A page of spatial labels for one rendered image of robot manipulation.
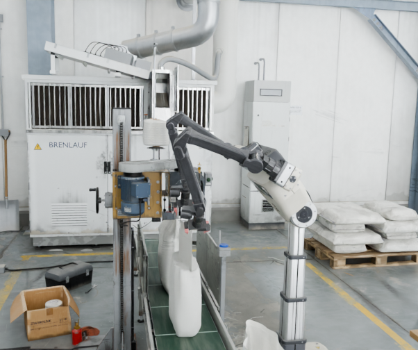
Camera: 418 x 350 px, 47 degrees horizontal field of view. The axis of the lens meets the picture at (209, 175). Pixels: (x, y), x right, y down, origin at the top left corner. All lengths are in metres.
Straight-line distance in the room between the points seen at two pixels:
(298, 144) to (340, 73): 1.31
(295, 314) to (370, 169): 5.64
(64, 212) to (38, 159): 0.70
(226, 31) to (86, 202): 2.79
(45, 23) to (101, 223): 2.72
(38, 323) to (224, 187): 4.26
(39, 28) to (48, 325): 4.11
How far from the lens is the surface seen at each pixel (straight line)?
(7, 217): 7.27
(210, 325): 3.26
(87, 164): 5.97
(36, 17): 6.92
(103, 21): 7.31
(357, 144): 8.21
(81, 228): 6.13
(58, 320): 4.03
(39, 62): 6.86
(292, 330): 2.99
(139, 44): 5.81
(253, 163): 2.34
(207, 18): 5.56
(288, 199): 2.59
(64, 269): 4.90
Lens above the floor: 1.78
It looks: 8 degrees down
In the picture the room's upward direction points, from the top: 1 degrees clockwise
